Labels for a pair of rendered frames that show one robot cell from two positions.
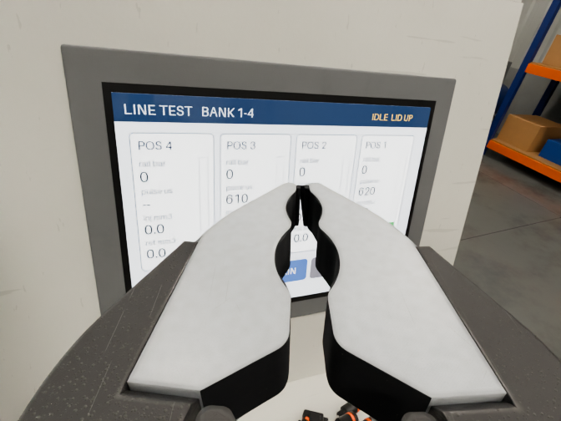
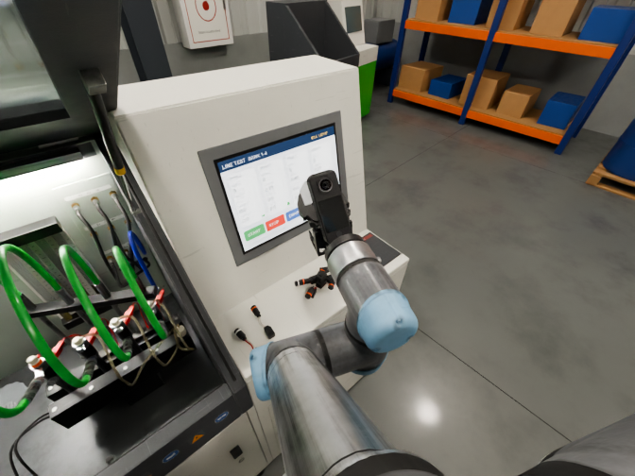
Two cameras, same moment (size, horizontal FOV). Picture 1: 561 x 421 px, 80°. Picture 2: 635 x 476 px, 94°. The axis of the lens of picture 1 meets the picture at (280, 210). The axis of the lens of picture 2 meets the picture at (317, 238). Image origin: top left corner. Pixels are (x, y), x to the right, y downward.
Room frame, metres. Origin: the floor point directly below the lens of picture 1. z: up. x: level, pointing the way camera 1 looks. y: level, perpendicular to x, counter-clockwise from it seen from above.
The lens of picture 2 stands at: (-0.40, 0.12, 1.78)
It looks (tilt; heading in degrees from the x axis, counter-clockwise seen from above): 42 degrees down; 344
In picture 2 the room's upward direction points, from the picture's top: 2 degrees clockwise
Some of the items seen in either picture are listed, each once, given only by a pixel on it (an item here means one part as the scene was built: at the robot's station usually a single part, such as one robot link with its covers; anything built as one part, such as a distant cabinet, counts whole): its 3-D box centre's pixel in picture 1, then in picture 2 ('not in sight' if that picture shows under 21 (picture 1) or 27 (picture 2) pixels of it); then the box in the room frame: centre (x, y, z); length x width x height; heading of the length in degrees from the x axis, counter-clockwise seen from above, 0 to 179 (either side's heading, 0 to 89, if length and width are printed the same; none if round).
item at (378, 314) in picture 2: not in sight; (375, 305); (-0.19, -0.03, 1.43); 0.11 x 0.08 x 0.09; 4
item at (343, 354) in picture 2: not in sight; (355, 343); (-0.19, -0.01, 1.34); 0.11 x 0.08 x 0.11; 94
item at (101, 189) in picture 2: not in sight; (110, 229); (0.38, 0.52, 1.20); 0.13 x 0.03 x 0.31; 115
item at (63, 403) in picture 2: not in sight; (132, 370); (0.09, 0.52, 0.91); 0.34 x 0.10 x 0.15; 115
